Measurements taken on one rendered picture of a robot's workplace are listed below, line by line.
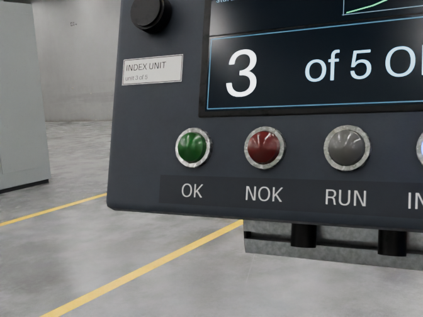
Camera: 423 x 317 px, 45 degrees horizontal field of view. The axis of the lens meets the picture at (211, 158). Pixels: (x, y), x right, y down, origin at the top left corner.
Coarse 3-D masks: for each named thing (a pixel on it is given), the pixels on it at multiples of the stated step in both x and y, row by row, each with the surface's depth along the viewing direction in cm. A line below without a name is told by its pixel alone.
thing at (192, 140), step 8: (192, 128) 34; (200, 128) 34; (184, 136) 33; (192, 136) 33; (200, 136) 33; (208, 136) 33; (176, 144) 34; (184, 144) 33; (192, 144) 33; (200, 144) 33; (208, 144) 33; (176, 152) 34; (184, 152) 33; (192, 152) 33; (200, 152) 33; (208, 152) 33; (184, 160) 34; (192, 160) 33; (200, 160) 33
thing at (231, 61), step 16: (256, 32) 32; (272, 32) 32; (224, 48) 33; (240, 48) 33; (256, 48) 32; (272, 48) 32; (208, 64) 34; (224, 64) 33; (240, 64) 33; (256, 64) 32; (272, 64) 32; (208, 80) 34; (224, 80) 33; (240, 80) 33; (256, 80) 32; (272, 80) 32; (208, 96) 34; (224, 96) 33; (240, 96) 32; (256, 96) 32; (272, 96) 31
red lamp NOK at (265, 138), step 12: (252, 132) 32; (264, 132) 31; (276, 132) 31; (252, 144) 31; (264, 144) 31; (276, 144) 31; (252, 156) 31; (264, 156) 31; (276, 156) 31; (264, 168) 31
